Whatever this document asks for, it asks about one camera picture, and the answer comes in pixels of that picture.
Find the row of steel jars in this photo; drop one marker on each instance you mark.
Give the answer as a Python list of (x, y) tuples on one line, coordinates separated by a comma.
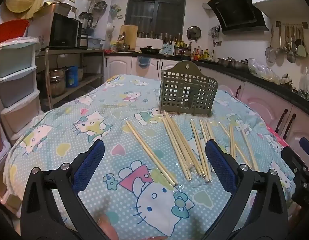
[(159, 35)]

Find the row of sauce bottles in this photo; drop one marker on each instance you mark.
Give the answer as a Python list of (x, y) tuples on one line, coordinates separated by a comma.
[(200, 54)]

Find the white plastic drawer unit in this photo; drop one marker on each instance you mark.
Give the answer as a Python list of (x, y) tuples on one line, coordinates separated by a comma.
[(17, 80)]

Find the ginger root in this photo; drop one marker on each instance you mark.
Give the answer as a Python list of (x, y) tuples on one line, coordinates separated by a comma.
[(286, 79)]

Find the black kitchen counter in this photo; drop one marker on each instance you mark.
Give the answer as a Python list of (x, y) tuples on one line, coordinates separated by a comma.
[(257, 78)]

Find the white countertop box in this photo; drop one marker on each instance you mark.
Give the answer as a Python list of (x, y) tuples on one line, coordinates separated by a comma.
[(149, 42)]

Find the blue canister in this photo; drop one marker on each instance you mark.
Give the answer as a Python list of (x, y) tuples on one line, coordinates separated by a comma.
[(72, 77)]

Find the light blue plastic box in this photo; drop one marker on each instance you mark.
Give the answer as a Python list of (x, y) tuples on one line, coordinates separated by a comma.
[(95, 43)]

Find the small steel pot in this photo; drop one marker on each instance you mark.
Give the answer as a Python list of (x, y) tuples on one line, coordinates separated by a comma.
[(81, 73)]

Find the hanging whisks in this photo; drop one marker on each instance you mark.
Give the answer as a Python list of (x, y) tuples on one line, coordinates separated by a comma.
[(215, 32)]

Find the wall utensil rail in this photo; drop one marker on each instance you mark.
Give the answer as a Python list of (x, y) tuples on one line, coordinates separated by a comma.
[(290, 25)]

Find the white base cabinets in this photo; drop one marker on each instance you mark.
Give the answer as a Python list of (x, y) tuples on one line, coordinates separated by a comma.
[(264, 100)]

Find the small silver appliance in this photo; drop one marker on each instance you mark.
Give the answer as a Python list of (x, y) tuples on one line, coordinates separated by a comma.
[(84, 40)]

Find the plastic bag of greens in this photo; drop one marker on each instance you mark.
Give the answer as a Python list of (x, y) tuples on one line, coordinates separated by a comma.
[(306, 85)]

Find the green plastic chopstick holder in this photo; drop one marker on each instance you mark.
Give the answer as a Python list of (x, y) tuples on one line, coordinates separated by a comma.
[(174, 92)]

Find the black microwave oven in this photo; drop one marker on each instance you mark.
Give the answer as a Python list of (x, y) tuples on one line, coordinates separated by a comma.
[(64, 31)]

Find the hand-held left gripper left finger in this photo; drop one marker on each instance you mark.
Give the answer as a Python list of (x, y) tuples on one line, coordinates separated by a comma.
[(90, 162)]

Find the metal shelf rack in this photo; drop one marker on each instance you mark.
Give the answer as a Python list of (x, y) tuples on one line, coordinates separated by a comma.
[(77, 85)]

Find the round steel pot lid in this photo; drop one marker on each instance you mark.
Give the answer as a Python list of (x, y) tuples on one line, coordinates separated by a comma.
[(193, 33)]

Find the row of bamboo chopsticks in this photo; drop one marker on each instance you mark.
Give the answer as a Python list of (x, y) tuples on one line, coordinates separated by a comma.
[(151, 152)]

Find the person's left hand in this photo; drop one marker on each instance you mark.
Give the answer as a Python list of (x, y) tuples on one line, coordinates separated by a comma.
[(107, 227)]

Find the black wok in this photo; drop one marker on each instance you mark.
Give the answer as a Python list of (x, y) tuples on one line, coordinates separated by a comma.
[(150, 50)]

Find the steel pots on counter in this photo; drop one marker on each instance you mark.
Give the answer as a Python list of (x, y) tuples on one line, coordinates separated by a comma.
[(232, 63)]

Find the glass blender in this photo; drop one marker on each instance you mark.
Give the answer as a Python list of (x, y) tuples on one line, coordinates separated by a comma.
[(85, 20)]

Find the row of hanging steel ladles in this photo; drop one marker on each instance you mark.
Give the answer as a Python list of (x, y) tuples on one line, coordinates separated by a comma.
[(287, 45)]

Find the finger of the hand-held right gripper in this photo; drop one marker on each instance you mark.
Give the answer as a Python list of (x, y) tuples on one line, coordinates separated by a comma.
[(293, 160), (308, 148)]

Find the blue knife block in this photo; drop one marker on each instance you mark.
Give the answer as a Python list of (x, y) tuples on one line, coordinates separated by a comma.
[(168, 49)]

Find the white kettle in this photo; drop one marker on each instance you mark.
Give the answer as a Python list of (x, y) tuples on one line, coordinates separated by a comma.
[(110, 30)]

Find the hanging steel colander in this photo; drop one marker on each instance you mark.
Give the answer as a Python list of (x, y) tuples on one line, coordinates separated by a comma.
[(100, 6)]

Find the black range hood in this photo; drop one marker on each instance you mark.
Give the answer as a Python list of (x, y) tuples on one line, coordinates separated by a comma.
[(237, 10)]

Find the wooden cutting board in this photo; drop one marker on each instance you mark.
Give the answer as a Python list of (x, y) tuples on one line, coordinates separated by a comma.
[(129, 35)]

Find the large steel stockpot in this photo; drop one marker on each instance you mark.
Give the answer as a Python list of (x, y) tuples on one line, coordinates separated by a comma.
[(55, 81)]

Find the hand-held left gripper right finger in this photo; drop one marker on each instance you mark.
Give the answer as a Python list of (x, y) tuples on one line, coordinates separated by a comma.
[(219, 162)]

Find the red plastic basin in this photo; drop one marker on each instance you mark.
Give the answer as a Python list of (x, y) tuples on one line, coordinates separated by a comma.
[(10, 31)]

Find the green spatula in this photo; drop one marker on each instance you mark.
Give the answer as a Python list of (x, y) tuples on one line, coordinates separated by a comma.
[(301, 51)]

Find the blue hanging plastic bag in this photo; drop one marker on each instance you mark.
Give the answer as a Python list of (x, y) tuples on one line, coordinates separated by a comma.
[(143, 61)]

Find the dark kitchen window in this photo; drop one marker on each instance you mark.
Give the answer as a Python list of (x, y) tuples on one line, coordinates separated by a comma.
[(155, 7)]

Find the clear plastic vegetable bag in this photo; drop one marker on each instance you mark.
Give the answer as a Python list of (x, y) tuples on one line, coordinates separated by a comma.
[(263, 71)]

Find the cartoon cat printed tablecloth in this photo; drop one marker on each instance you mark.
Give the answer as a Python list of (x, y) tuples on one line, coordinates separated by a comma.
[(69, 120)]

